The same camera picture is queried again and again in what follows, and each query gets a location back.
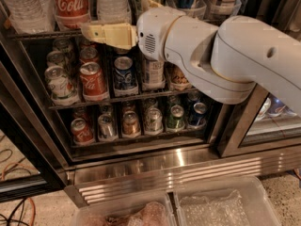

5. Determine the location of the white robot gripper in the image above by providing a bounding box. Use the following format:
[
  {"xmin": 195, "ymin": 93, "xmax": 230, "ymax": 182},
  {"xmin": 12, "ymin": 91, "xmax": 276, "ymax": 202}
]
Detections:
[{"xmin": 81, "ymin": 0, "xmax": 185, "ymax": 61}]

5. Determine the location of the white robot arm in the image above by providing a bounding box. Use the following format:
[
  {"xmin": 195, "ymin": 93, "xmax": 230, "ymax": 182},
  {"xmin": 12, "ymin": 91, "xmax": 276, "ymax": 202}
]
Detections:
[{"xmin": 81, "ymin": 5, "xmax": 301, "ymax": 115}]

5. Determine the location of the brown tea bottle white cap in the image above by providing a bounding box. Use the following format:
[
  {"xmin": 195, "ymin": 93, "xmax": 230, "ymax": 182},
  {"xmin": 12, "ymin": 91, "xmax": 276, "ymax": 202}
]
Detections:
[{"xmin": 142, "ymin": 59, "xmax": 166, "ymax": 90}]

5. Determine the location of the red Coca-Cola bottle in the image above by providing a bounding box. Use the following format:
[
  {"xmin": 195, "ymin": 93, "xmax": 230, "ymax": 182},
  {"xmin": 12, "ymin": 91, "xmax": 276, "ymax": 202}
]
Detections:
[{"xmin": 55, "ymin": 0, "xmax": 91, "ymax": 29}]

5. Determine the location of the stainless steel fridge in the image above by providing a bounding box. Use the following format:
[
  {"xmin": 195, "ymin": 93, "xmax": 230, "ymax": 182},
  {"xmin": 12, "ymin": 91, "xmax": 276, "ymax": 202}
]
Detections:
[{"xmin": 0, "ymin": 0, "xmax": 301, "ymax": 207}]

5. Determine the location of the gold can bottom shelf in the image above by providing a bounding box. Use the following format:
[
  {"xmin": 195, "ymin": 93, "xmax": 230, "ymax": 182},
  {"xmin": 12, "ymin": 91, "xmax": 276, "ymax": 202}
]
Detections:
[{"xmin": 122, "ymin": 111, "xmax": 141, "ymax": 137}]

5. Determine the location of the green can bottom shelf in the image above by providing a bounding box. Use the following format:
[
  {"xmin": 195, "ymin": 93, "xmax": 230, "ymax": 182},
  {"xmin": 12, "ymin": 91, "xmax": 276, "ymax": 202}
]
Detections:
[{"xmin": 166, "ymin": 105, "xmax": 185, "ymax": 132}]

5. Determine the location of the silver can bottom shelf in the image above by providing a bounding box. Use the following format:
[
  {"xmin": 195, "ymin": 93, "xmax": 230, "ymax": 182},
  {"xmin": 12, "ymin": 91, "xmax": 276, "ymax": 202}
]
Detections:
[{"xmin": 98, "ymin": 114, "xmax": 118, "ymax": 141}]

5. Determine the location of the blue can bottom shelf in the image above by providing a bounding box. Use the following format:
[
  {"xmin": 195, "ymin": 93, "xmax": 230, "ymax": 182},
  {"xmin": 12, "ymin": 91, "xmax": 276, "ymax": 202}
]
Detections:
[{"xmin": 187, "ymin": 102, "xmax": 208, "ymax": 128}]

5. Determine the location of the red can bottom shelf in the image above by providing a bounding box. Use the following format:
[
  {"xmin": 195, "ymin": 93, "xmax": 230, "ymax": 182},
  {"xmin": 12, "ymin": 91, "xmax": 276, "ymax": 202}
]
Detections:
[{"xmin": 71, "ymin": 118, "xmax": 94, "ymax": 145}]

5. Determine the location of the red Coca-Cola can middle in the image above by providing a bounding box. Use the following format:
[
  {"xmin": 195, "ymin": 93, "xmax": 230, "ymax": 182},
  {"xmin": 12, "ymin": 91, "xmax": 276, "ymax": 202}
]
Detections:
[{"xmin": 80, "ymin": 47, "xmax": 100, "ymax": 63}]

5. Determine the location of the red coca-cola can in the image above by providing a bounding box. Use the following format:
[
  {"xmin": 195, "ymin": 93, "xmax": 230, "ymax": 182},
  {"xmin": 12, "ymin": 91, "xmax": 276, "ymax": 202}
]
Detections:
[
  {"xmin": 80, "ymin": 47, "xmax": 100, "ymax": 63},
  {"xmin": 79, "ymin": 62, "xmax": 109, "ymax": 102}
]

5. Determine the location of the blue Pepsi can front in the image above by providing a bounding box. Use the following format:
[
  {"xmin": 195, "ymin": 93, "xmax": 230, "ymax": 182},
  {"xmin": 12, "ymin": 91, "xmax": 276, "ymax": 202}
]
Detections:
[{"xmin": 114, "ymin": 56, "xmax": 138, "ymax": 97}]

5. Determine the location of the gold brown can front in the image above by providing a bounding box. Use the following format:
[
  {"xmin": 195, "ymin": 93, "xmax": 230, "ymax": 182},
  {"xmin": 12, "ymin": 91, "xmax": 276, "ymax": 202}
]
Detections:
[{"xmin": 170, "ymin": 66, "xmax": 191, "ymax": 90}]

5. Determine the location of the red Coca-Cola can front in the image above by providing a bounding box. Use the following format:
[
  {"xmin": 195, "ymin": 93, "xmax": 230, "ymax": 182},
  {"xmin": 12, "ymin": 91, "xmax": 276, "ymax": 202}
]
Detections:
[{"xmin": 79, "ymin": 62, "xmax": 109, "ymax": 102}]

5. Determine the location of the white green can middle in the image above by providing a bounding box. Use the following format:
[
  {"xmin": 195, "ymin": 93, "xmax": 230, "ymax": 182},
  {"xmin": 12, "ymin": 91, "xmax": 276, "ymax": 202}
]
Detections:
[{"xmin": 46, "ymin": 51, "xmax": 68, "ymax": 69}]

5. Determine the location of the white green can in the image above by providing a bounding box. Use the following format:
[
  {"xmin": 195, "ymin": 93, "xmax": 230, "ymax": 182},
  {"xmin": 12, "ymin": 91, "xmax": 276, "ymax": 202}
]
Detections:
[
  {"xmin": 46, "ymin": 51, "xmax": 68, "ymax": 69},
  {"xmin": 44, "ymin": 66, "xmax": 79, "ymax": 105},
  {"xmin": 144, "ymin": 107, "xmax": 163, "ymax": 135}
]

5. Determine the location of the white green can bottom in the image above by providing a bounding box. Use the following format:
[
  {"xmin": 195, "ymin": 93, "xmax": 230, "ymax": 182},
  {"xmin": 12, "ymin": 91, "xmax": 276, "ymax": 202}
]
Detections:
[{"xmin": 144, "ymin": 107, "xmax": 163, "ymax": 135}]

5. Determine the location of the white green can front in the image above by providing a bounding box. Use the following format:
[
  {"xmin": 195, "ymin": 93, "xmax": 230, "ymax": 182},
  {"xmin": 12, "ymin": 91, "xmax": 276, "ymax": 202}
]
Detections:
[{"xmin": 44, "ymin": 66, "xmax": 79, "ymax": 105}]

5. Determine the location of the clear plastic bin left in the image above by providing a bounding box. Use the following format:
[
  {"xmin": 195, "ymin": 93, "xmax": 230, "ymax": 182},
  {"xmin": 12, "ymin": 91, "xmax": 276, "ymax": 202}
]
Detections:
[{"xmin": 70, "ymin": 191, "xmax": 177, "ymax": 226}]

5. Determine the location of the clear plastic bin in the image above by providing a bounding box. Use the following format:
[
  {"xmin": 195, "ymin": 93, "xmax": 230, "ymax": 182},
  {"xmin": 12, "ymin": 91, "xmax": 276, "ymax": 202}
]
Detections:
[
  {"xmin": 173, "ymin": 176, "xmax": 282, "ymax": 226},
  {"xmin": 70, "ymin": 191, "xmax": 177, "ymax": 226}
]

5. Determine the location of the clear plastic bin right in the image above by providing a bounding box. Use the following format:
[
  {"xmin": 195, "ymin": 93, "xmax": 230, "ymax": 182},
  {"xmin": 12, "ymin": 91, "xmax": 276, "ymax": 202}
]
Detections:
[{"xmin": 173, "ymin": 176, "xmax": 282, "ymax": 226}]

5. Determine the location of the orange cable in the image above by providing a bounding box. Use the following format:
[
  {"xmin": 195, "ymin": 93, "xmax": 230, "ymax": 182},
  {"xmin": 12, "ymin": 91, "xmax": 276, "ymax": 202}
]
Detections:
[{"xmin": 0, "ymin": 161, "xmax": 37, "ymax": 226}]

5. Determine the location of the black cable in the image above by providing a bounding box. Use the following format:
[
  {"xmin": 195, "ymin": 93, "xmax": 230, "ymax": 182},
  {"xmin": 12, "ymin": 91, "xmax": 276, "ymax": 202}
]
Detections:
[{"xmin": 0, "ymin": 197, "xmax": 31, "ymax": 226}]

